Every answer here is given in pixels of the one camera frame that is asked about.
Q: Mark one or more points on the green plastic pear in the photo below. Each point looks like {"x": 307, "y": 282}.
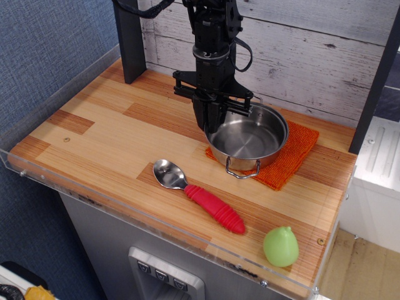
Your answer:
{"x": 280, "y": 247}

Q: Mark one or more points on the clear acrylic guard rail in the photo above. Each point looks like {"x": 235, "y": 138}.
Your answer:
{"x": 102, "y": 145}

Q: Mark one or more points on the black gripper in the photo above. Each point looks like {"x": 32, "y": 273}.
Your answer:
{"x": 213, "y": 89}

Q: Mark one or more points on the dark left support post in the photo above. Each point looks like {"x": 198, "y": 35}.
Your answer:
{"x": 130, "y": 41}

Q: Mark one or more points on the dark support post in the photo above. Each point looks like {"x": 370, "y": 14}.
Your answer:
{"x": 130, "y": 41}
{"x": 382, "y": 73}

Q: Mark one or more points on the stainless steel pot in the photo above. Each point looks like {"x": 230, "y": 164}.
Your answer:
{"x": 246, "y": 144}

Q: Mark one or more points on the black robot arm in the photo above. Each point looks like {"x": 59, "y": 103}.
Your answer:
{"x": 215, "y": 25}

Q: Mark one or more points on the white ridged side counter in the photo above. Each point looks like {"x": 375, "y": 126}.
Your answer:
{"x": 371, "y": 206}

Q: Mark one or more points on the yellow object at corner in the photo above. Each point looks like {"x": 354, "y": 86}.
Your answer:
{"x": 38, "y": 293}

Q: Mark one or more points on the dark right support post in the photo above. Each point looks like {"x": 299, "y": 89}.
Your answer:
{"x": 382, "y": 73}

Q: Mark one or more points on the silver dispenser button panel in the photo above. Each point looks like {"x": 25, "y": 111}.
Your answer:
{"x": 159, "y": 279}

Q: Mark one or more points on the orange knitted cloth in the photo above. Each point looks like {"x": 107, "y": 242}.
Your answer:
{"x": 299, "y": 144}

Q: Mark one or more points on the red handled metal spoon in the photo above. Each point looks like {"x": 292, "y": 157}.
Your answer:
{"x": 171, "y": 176}

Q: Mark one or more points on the grey toy fridge cabinet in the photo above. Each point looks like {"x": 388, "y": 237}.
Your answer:
{"x": 107, "y": 237}

